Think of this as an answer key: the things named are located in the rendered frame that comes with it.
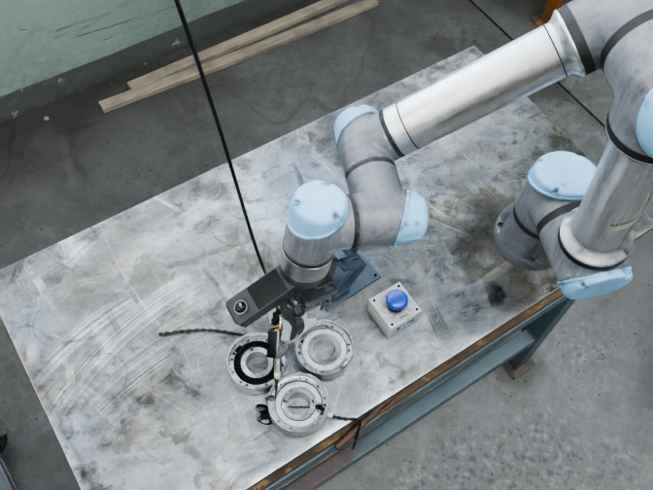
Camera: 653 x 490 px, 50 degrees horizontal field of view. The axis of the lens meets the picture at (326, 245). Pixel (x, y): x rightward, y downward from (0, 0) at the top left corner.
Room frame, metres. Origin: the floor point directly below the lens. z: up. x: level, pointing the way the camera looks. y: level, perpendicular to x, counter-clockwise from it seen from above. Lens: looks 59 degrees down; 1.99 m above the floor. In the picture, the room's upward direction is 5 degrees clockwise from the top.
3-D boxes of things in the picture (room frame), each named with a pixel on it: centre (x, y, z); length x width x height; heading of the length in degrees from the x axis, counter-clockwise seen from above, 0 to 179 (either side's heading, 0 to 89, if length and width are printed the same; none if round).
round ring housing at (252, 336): (0.44, 0.10, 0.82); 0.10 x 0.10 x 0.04
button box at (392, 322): (0.57, -0.14, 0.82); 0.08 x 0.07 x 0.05; 127
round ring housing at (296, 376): (0.37, 0.03, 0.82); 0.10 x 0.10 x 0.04
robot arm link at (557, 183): (0.75, -0.41, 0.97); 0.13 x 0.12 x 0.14; 15
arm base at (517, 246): (0.76, -0.41, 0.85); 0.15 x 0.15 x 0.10
